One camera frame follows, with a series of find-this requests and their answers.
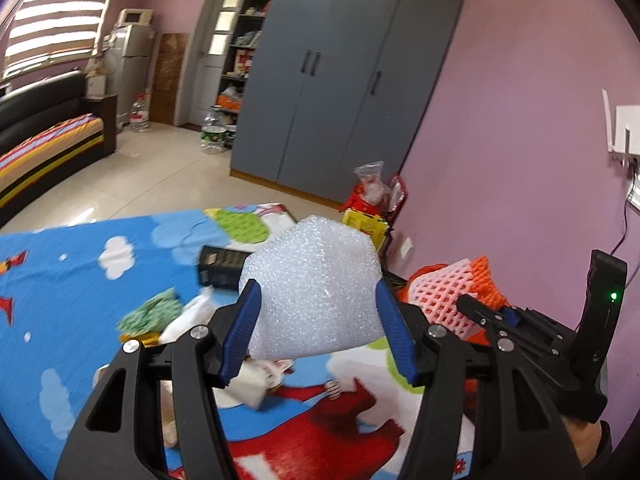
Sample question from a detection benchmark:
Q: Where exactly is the striped sofa cushion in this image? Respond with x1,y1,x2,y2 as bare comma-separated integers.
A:
1,114,105,208

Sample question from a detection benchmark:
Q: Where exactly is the large clear water bottle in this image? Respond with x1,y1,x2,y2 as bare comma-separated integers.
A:
201,105,227,154

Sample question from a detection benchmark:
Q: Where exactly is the zebra window blind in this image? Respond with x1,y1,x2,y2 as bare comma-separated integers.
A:
3,0,111,79

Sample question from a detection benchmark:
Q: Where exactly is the white microwave oven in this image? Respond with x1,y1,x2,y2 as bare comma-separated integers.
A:
116,9,153,28

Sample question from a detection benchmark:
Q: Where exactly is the crumpled white tissue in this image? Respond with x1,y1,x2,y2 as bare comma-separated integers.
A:
158,286,218,344

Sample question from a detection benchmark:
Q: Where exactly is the small white box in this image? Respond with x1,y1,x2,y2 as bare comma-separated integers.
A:
86,74,106,98

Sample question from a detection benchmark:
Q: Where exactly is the red bag with plastic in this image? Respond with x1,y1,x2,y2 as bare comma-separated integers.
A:
340,160,408,226

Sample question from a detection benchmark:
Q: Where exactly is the white wall socket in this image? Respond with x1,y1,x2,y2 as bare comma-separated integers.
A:
399,236,413,260

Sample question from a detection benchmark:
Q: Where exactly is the black leather sofa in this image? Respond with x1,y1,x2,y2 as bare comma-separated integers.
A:
1,70,117,224

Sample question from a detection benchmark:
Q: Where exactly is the silver refrigerator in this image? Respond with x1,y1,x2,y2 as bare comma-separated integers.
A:
103,24,155,128

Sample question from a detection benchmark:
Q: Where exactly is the black wall cable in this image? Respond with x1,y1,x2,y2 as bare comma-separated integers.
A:
610,159,640,286

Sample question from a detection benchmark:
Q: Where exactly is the white door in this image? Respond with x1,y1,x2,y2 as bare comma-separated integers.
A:
189,0,240,126

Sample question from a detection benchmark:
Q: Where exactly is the pink orange foam fruit net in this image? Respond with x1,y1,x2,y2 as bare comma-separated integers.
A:
398,256,509,346

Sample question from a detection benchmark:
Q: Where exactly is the yellow printed bag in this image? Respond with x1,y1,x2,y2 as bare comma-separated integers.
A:
342,208,390,252

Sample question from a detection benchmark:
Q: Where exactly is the blue grey wardrobe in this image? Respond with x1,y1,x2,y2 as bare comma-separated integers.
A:
231,0,462,203

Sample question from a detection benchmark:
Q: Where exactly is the person's right hand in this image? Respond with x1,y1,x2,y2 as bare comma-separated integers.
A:
561,415,603,468

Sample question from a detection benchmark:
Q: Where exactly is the dark storage shelf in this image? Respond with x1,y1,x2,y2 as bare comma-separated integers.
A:
216,0,271,148

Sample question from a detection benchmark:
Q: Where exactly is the small red-label water bottle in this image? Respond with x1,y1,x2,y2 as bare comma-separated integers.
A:
129,93,149,132

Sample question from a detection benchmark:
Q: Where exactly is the brown cardboard sheet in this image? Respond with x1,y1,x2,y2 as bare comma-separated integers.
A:
150,32,189,125

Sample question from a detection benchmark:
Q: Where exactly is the dark rectangular cardboard box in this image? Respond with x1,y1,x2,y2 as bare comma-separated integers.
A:
196,245,250,292

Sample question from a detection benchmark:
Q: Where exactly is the white foam block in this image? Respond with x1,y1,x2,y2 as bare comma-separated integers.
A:
240,216,383,360

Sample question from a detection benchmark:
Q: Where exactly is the white wifi router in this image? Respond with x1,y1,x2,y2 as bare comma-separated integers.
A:
601,89,640,165

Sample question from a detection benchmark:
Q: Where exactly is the green crumpled cloth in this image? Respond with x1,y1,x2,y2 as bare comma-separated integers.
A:
116,288,183,337

